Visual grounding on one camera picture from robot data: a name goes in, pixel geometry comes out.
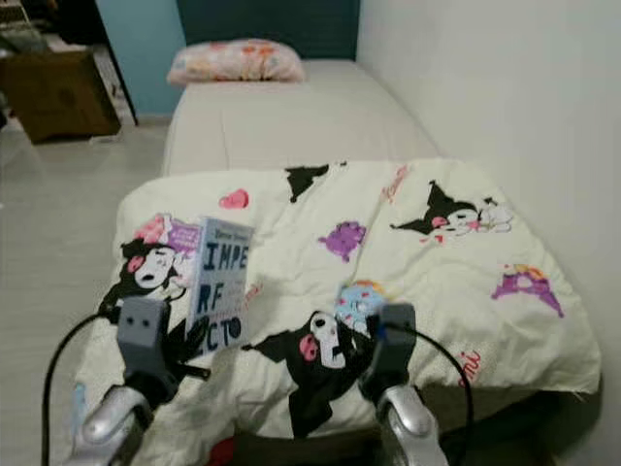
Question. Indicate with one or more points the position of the white book blue letters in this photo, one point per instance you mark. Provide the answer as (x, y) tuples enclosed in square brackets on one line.
[(221, 277)]

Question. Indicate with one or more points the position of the pink pillow orange spots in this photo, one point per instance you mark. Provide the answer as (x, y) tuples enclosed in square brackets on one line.
[(238, 63)]

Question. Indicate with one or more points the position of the cream cartoon print quilt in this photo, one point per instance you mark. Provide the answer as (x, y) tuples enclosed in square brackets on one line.
[(437, 272)]

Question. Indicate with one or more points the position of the cream mattress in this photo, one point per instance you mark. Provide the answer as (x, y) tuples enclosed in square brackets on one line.
[(291, 121)]

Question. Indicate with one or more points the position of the brown wooden nightstand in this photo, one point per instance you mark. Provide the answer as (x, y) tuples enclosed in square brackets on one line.
[(58, 97)]

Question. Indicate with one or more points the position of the blue grey upholstered headboard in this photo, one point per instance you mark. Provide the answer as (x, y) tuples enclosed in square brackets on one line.
[(267, 27)]

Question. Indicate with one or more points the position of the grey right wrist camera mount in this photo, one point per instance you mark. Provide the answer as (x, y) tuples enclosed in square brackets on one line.
[(393, 342)]

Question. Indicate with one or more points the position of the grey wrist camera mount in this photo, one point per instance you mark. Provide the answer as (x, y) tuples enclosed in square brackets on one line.
[(393, 342), (146, 338)]

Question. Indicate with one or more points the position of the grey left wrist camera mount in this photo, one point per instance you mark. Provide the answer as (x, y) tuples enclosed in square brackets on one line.
[(146, 338)]

